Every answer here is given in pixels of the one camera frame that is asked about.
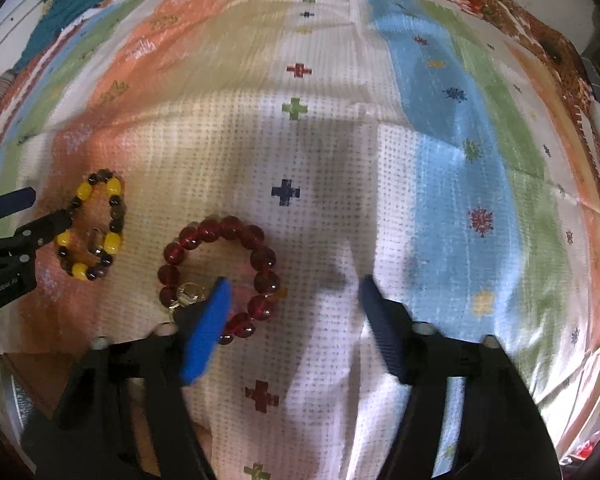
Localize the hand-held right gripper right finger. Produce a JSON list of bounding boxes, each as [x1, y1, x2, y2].
[[358, 275, 563, 480]]

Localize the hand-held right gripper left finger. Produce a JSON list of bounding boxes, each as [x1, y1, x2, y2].
[[22, 276, 233, 480]]

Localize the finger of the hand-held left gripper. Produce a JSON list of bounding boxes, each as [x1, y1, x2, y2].
[[15, 209, 74, 251], [0, 187, 37, 221]]

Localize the yellow and dark bead bracelet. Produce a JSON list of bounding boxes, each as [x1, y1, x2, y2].
[[54, 170, 127, 282]]

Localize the red bead bracelet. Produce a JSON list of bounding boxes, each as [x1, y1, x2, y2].
[[158, 216, 287, 345]]

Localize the white bed headboard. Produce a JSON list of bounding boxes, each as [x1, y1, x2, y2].
[[0, 0, 47, 82]]

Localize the striped colourful mat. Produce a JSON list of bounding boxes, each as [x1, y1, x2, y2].
[[0, 0, 600, 480]]

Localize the grey metal frame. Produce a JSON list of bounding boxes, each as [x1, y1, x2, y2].
[[584, 56, 600, 107]]

